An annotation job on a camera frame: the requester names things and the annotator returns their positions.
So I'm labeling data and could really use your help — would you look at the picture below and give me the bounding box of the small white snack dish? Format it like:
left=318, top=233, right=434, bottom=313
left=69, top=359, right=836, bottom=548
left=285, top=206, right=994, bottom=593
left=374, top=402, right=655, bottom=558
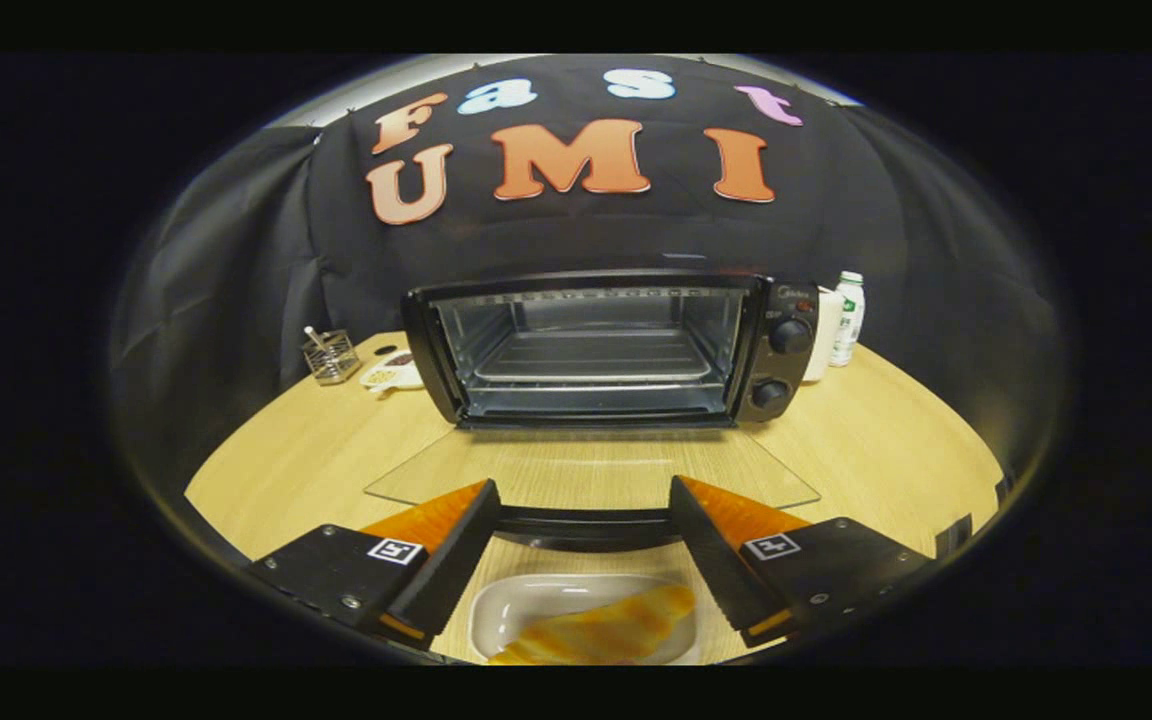
left=359, top=348, right=425, bottom=393

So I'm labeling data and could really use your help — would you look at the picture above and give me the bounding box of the golden croissant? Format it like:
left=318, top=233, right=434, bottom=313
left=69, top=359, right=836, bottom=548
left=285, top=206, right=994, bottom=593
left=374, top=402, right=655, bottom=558
left=489, top=585, right=697, bottom=666

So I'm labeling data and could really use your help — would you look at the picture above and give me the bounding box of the wire mesh holder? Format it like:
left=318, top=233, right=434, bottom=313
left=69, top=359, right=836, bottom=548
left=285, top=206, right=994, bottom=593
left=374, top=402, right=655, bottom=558
left=302, top=330, right=362, bottom=386

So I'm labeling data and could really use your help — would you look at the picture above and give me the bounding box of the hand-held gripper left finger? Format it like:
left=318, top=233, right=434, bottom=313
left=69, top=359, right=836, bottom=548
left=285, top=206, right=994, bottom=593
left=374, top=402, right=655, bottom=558
left=246, top=479, right=502, bottom=651

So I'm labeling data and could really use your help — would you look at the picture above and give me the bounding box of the white container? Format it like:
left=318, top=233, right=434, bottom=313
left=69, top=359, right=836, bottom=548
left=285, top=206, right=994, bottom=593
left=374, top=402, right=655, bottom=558
left=802, top=288, right=843, bottom=383

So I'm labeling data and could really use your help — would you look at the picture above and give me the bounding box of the black backdrop cloth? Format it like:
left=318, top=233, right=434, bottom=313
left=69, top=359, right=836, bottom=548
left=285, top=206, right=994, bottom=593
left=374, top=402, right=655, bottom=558
left=111, top=55, right=1072, bottom=481

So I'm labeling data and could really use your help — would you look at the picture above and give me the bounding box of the white bottle with green label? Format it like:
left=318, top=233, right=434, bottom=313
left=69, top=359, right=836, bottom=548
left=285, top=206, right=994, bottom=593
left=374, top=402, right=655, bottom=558
left=829, top=271, right=866, bottom=368

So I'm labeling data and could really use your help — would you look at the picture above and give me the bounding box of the white oval dish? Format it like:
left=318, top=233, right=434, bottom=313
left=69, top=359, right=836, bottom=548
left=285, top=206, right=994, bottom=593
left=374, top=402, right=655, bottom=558
left=468, top=573, right=702, bottom=666

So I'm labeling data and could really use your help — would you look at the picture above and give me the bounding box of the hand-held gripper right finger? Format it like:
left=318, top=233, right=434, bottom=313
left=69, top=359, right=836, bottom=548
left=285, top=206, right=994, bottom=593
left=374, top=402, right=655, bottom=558
left=669, top=475, right=937, bottom=648

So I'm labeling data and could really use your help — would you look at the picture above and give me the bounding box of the black toaster oven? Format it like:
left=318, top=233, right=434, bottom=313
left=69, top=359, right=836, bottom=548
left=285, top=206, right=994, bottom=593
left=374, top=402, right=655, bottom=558
left=364, top=268, right=822, bottom=553

